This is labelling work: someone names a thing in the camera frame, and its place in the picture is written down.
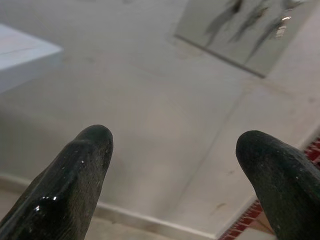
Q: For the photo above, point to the red patterned floor mat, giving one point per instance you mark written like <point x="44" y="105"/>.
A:
<point x="246" y="220"/>

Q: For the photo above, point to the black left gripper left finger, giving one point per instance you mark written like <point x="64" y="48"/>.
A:
<point x="67" y="185"/>

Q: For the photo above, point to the white folding table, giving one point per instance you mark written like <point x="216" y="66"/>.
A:
<point x="22" y="57"/>

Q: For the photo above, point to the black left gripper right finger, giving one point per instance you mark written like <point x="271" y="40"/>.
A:
<point x="285" y="185"/>

